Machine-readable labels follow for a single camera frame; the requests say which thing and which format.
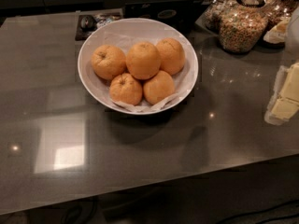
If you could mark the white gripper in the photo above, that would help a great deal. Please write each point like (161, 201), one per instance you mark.
(293, 34)

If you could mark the orange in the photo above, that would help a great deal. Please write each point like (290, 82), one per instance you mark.
(143, 60)
(127, 89)
(159, 87)
(172, 55)
(108, 61)

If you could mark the white paper bowl liner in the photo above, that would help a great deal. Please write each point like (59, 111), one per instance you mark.
(184, 80)

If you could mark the white ceramic bowl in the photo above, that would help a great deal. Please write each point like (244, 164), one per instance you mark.
(125, 25)

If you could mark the glass jar of cereal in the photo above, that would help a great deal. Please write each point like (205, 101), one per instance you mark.
(242, 25)

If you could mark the glass jar behind cereal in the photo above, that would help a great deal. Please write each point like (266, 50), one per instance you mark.
(212, 16)

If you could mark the black tray with packets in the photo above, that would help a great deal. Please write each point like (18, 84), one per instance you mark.
(87, 24)

